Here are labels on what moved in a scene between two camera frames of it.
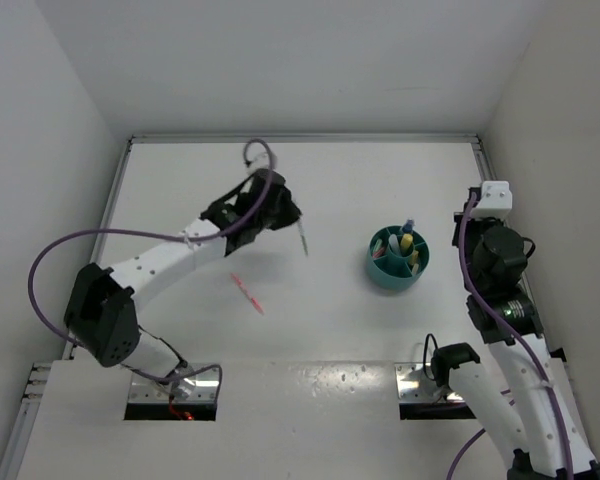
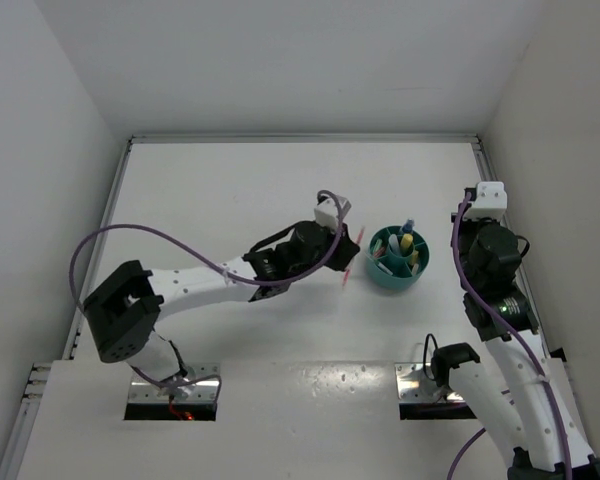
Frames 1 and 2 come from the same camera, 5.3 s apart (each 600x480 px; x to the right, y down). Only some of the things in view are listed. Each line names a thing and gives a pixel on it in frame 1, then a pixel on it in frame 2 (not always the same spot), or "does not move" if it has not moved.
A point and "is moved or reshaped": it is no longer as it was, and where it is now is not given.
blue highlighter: [394, 244] does not move
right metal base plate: [413, 386] does not move
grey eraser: [413, 261] does not move
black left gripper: [290, 211] → [345, 249]
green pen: [303, 238] is moved or reshaped
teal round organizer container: [397, 259] does not move
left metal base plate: [199, 386] does not move
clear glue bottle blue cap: [408, 228] does not move
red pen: [245, 289] is moved or reshaped
